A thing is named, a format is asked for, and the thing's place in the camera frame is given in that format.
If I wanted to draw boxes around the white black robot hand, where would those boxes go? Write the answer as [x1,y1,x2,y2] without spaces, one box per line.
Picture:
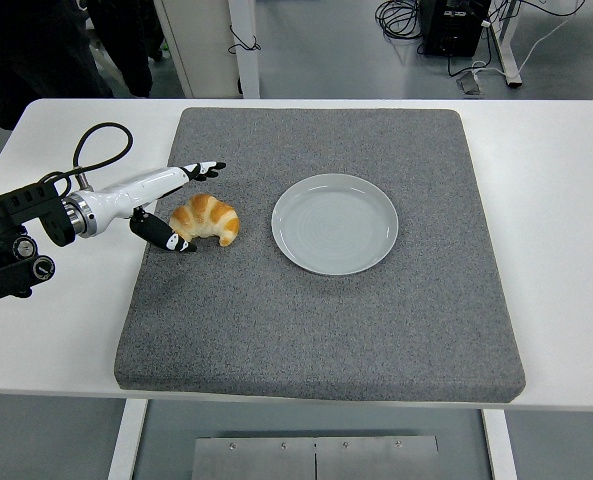
[78,160,228,255]

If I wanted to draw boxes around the golden croissant bread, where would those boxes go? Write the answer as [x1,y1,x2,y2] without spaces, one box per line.
[169,193,241,247]

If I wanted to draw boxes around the grey round plate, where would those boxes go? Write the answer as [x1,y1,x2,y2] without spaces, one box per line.
[269,172,400,277]

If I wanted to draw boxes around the beige cabinet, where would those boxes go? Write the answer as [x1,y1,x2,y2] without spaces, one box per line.
[153,0,242,99]

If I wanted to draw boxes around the person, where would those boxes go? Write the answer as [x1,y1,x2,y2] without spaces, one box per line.
[0,0,166,131]

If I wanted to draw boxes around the grey speckled mat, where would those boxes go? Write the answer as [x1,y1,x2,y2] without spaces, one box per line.
[112,106,527,404]

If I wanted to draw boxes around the white table leg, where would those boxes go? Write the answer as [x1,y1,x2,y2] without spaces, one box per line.
[480,408,520,480]
[106,399,150,480]

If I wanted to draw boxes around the grey power adapter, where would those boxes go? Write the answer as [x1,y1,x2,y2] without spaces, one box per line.
[455,69,485,96]

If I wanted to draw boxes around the black computer tower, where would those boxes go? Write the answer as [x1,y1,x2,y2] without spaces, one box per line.
[419,0,492,57]

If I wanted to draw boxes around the white desk leg with foot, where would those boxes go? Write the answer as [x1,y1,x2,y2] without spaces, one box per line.
[490,0,523,89]

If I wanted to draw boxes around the thin black floor cable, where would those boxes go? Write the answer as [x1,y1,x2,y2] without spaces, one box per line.
[227,24,262,55]

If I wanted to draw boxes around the coiled black cables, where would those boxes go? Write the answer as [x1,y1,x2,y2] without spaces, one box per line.
[374,0,425,41]

